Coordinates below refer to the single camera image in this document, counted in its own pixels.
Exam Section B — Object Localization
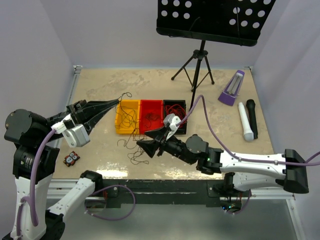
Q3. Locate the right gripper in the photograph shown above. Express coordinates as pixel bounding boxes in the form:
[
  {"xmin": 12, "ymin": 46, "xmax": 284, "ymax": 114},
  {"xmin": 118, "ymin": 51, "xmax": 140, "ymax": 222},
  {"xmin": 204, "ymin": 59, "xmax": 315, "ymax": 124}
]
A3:
[{"xmin": 136, "ymin": 125, "xmax": 195, "ymax": 165}]

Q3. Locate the small brown cable clump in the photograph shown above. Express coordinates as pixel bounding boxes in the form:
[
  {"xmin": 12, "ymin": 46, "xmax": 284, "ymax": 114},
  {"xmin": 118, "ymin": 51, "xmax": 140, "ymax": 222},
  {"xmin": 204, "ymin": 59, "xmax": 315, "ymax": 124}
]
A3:
[{"xmin": 144, "ymin": 112, "xmax": 160, "ymax": 129}]

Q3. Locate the red plastic bin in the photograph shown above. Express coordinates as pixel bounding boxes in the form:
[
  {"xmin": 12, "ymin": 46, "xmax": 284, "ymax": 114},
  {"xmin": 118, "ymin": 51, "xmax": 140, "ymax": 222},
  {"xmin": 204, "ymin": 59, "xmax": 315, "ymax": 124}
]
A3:
[{"xmin": 139, "ymin": 99, "xmax": 164, "ymax": 135}]

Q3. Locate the black white-striped cable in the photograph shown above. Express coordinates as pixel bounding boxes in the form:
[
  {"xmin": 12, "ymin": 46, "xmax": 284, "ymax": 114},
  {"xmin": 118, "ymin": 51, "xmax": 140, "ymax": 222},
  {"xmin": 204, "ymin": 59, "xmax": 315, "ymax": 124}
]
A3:
[{"xmin": 116, "ymin": 104, "xmax": 139, "ymax": 131}]

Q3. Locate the red brown cable bundle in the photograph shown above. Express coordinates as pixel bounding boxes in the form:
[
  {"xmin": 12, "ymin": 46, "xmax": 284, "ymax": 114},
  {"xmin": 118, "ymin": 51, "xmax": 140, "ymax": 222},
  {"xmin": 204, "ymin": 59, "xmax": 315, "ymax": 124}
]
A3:
[{"xmin": 116, "ymin": 91, "xmax": 151, "ymax": 166}]

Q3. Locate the orange plastic bin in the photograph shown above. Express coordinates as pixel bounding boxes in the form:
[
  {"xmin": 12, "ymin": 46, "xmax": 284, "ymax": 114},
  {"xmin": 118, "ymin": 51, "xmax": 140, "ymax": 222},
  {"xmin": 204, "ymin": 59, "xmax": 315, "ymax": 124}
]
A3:
[{"xmin": 114, "ymin": 99, "xmax": 141, "ymax": 135}]

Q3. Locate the black plastic bin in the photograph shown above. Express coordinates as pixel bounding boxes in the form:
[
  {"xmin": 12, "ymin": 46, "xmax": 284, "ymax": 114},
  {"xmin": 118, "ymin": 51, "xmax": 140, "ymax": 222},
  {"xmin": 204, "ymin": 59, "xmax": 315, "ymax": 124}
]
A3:
[{"xmin": 163, "ymin": 99, "xmax": 187, "ymax": 135}]

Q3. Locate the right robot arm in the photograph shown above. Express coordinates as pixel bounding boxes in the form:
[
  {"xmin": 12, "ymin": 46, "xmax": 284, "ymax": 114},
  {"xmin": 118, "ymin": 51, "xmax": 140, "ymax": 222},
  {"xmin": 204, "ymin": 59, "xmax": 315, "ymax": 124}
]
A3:
[{"xmin": 137, "ymin": 127, "xmax": 309, "ymax": 197}]

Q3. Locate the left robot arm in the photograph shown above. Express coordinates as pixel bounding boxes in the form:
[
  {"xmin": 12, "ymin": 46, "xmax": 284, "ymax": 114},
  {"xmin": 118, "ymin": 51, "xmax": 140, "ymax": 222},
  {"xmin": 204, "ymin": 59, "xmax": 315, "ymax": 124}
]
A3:
[{"xmin": 4, "ymin": 99, "xmax": 120, "ymax": 240}]

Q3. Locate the small printed sticker card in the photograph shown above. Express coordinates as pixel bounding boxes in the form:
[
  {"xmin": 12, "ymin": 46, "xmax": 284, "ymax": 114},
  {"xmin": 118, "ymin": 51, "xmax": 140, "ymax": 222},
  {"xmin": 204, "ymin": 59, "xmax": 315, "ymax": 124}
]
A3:
[{"xmin": 63, "ymin": 151, "xmax": 81, "ymax": 167}]

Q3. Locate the purple metronome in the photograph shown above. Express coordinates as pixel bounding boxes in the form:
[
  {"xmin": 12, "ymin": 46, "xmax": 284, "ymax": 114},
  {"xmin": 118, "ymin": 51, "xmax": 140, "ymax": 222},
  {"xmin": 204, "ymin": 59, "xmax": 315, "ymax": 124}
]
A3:
[{"xmin": 218, "ymin": 70, "xmax": 245, "ymax": 106}]

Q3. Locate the white microphone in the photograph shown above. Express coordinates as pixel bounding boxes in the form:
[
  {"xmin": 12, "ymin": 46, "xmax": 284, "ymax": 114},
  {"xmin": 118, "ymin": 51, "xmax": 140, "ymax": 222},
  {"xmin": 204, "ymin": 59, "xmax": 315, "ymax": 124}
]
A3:
[{"xmin": 238, "ymin": 102, "xmax": 254, "ymax": 142}]

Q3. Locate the black microphone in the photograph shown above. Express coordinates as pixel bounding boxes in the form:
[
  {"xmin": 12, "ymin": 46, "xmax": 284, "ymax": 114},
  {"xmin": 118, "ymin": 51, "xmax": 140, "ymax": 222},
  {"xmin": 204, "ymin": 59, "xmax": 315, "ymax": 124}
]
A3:
[{"xmin": 246, "ymin": 99, "xmax": 258, "ymax": 139}]

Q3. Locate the black music stand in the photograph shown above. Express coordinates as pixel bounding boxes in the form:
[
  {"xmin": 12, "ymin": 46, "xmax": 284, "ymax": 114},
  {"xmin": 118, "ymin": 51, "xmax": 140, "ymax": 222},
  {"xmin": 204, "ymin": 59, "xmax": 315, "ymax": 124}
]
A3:
[{"xmin": 155, "ymin": 0, "xmax": 277, "ymax": 114}]

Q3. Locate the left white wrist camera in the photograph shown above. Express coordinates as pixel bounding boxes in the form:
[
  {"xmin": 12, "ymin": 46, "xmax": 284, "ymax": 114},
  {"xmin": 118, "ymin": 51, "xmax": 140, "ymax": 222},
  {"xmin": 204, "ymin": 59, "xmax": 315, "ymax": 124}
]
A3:
[{"xmin": 51, "ymin": 119, "xmax": 91, "ymax": 148}]

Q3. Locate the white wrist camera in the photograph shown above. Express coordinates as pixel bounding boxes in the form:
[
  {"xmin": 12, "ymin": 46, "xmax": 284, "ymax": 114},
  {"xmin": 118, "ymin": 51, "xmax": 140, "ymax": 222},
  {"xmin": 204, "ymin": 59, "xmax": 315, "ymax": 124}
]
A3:
[
  {"xmin": 51, "ymin": 119, "xmax": 91, "ymax": 148},
  {"xmin": 163, "ymin": 113, "xmax": 181, "ymax": 140}
]

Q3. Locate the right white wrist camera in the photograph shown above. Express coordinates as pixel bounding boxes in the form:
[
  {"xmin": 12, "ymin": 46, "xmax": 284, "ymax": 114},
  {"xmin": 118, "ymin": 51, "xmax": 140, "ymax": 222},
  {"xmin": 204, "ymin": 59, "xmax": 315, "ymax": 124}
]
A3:
[{"xmin": 163, "ymin": 113, "xmax": 181, "ymax": 140}]

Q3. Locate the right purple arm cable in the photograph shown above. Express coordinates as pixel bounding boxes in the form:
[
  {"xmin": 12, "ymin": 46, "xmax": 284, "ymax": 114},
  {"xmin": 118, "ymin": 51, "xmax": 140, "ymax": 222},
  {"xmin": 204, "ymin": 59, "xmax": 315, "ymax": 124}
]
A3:
[{"xmin": 175, "ymin": 94, "xmax": 320, "ymax": 167}]

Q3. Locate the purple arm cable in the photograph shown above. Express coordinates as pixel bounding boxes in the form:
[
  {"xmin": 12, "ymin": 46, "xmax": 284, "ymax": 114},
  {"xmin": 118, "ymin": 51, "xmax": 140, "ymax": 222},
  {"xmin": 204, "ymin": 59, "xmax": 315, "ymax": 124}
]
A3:
[
  {"xmin": 175, "ymin": 94, "xmax": 320, "ymax": 167},
  {"xmin": 14, "ymin": 128, "xmax": 57, "ymax": 240}
]

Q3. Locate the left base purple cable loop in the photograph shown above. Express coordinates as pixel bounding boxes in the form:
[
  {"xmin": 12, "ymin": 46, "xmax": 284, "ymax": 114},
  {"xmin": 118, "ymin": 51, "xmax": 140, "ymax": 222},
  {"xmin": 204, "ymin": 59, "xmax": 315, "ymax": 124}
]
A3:
[{"xmin": 83, "ymin": 184, "xmax": 137, "ymax": 221}]

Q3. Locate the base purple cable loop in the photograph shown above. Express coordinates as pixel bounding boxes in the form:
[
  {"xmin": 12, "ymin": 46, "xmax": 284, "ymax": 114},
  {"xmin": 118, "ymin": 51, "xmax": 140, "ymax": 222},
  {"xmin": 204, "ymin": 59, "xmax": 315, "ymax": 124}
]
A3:
[
  {"xmin": 83, "ymin": 184, "xmax": 137, "ymax": 221},
  {"xmin": 224, "ymin": 189, "xmax": 253, "ymax": 215}
]

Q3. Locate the aluminium frame rail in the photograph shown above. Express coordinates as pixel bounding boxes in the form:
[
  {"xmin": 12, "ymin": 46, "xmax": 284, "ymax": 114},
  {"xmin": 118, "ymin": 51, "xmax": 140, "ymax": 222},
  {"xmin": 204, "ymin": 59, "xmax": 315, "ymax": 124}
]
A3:
[{"xmin": 47, "ymin": 179, "xmax": 294, "ymax": 200}]

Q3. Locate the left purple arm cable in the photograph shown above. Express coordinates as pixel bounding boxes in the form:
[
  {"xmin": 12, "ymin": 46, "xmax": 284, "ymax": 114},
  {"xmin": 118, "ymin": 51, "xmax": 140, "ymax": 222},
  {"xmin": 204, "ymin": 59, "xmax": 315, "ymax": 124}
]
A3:
[{"xmin": 14, "ymin": 128, "xmax": 57, "ymax": 240}]

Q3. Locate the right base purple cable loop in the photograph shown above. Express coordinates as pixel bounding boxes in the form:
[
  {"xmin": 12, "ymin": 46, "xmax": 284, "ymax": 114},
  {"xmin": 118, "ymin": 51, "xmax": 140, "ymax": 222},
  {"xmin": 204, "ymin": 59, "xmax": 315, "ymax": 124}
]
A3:
[{"xmin": 224, "ymin": 189, "xmax": 253, "ymax": 215}]

